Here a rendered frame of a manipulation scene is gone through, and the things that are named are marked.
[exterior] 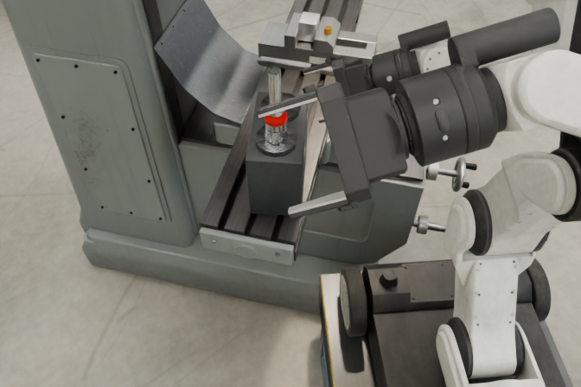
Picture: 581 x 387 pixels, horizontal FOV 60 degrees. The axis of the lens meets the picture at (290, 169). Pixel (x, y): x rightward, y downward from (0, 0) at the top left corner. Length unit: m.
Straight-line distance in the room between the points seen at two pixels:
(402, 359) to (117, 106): 1.06
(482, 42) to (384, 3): 3.24
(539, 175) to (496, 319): 0.52
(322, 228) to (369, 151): 1.35
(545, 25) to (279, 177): 0.68
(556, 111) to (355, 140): 0.17
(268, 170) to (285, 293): 0.99
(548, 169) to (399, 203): 0.86
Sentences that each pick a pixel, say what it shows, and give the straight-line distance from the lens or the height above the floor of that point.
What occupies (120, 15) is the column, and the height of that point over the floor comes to 1.20.
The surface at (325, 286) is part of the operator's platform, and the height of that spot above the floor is 0.40.
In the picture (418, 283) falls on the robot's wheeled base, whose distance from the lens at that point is 1.53.
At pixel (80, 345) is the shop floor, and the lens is 2.19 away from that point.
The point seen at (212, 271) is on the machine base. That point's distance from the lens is 2.02.
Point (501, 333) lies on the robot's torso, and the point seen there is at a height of 0.77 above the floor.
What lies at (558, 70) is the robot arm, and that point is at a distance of 0.49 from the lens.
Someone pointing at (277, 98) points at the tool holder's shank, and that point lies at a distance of 0.98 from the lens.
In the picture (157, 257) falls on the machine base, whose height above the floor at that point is 0.17.
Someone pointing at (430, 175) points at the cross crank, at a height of 0.64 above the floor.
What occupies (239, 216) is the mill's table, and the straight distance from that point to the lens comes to 1.19.
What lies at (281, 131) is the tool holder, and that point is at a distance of 1.03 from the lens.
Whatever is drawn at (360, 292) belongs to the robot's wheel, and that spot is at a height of 0.60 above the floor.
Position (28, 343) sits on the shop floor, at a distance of 2.28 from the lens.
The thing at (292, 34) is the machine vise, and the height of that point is 1.05.
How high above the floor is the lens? 1.90
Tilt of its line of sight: 49 degrees down
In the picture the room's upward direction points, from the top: straight up
